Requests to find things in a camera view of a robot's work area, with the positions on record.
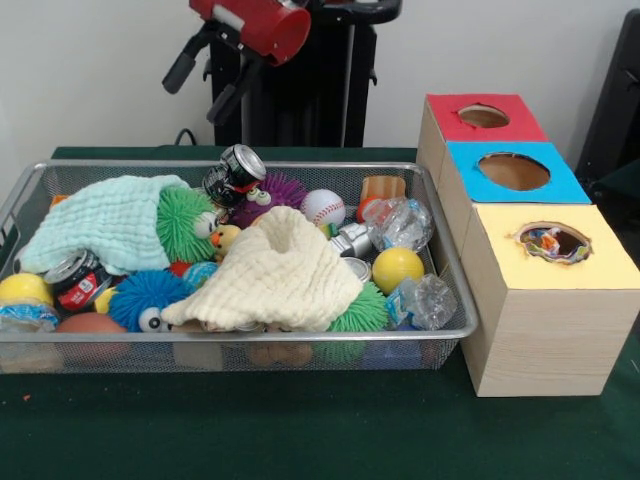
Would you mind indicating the blue spiky ball with eyes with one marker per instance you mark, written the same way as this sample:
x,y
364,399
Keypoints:
x,y
137,300

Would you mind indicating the clear mesh bin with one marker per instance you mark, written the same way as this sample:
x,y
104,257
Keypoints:
x,y
150,357

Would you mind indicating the yellow ball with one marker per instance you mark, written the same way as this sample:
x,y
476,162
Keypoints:
x,y
397,270

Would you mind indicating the dark green table cloth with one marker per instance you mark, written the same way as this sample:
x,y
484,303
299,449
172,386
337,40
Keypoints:
x,y
620,195
300,430

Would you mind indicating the mint waffle cloth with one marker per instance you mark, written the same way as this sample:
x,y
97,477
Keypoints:
x,y
100,220

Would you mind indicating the crushed clear plastic bottle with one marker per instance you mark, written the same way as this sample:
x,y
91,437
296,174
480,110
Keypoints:
x,y
402,225

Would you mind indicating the black can with white print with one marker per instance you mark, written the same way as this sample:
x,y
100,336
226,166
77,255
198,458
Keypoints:
x,y
235,170

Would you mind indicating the wooden box with three holes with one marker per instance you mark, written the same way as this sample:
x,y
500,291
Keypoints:
x,y
550,330

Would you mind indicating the cream waffle cloth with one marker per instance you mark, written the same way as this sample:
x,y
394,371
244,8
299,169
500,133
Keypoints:
x,y
280,270

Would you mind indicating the white baseball red stitches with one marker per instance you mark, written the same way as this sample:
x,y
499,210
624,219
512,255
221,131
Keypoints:
x,y
322,207

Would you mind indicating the purple spiky ball with eyes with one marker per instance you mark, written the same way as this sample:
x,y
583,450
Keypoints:
x,y
282,190

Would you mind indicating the green spiky ball with eyes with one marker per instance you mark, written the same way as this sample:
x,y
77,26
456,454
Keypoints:
x,y
180,225

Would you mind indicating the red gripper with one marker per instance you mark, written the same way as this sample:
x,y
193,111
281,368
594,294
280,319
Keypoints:
x,y
260,30

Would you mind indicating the black and red drink can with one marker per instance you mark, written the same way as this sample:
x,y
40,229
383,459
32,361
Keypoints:
x,y
75,287

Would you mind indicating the white cloth with coloured dots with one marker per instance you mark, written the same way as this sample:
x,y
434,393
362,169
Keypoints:
x,y
542,245

